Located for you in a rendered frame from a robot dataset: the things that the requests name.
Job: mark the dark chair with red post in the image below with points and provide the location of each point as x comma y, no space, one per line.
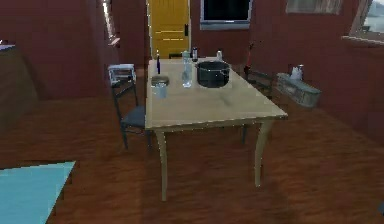
258,78

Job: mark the yellow room door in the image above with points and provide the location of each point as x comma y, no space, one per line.
169,25

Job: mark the dark window with grey frame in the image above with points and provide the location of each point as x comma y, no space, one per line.
226,11

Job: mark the black pepper shaker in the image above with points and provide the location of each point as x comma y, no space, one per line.
194,54

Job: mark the dark grey chair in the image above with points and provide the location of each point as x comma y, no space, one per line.
133,116

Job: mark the dark blue thin bottle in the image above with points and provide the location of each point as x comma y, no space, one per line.
158,65

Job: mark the framed wall picture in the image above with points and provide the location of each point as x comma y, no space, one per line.
314,6

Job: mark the grey glass jar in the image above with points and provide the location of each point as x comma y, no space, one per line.
160,86

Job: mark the white salt shaker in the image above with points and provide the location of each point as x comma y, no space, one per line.
219,55

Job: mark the light wooden dining table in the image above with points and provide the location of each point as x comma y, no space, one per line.
213,106

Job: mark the window with pale sill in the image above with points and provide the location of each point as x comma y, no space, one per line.
368,21

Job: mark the black cooking pot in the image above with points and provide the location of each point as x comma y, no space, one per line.
213,75

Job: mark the clear plastic bottle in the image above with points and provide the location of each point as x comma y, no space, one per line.
187,71

